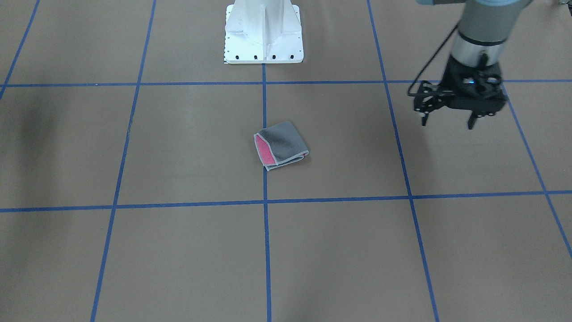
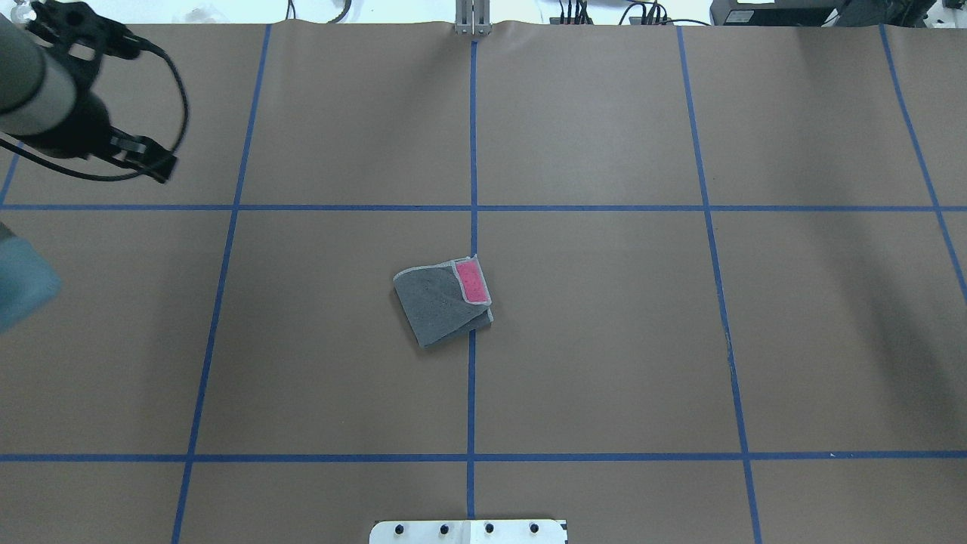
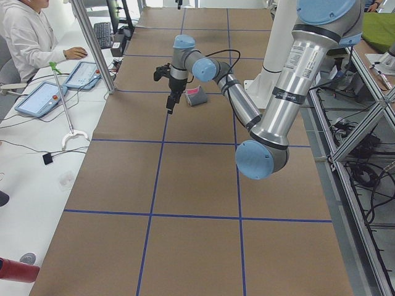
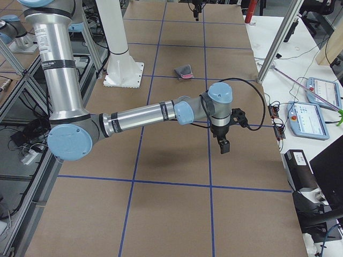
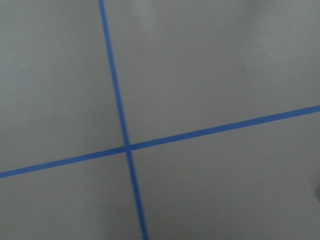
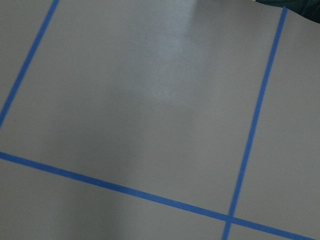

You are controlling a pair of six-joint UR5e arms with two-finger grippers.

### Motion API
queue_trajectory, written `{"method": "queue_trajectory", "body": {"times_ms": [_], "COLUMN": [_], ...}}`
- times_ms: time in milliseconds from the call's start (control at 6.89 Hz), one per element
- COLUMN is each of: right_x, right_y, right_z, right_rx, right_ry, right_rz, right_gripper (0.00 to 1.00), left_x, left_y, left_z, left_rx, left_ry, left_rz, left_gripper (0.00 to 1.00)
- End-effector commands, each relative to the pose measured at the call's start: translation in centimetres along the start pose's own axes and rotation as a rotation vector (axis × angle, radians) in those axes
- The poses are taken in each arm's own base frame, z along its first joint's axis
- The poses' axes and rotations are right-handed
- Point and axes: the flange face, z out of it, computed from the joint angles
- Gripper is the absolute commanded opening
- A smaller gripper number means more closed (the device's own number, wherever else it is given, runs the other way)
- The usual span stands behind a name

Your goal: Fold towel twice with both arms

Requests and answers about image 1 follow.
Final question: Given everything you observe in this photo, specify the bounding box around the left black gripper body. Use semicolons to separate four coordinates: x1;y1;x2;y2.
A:
412;56;507;117

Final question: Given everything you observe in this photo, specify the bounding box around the pink and grey towel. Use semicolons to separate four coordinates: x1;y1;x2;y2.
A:
253;121;309;171

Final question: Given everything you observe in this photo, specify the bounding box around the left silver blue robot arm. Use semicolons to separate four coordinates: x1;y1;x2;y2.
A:
407;0;530;130

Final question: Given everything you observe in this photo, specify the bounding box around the black cable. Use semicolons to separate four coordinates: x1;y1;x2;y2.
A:
406;22;461;99

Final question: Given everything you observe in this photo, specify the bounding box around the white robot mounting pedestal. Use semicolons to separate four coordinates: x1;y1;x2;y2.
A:
223;0;304;64

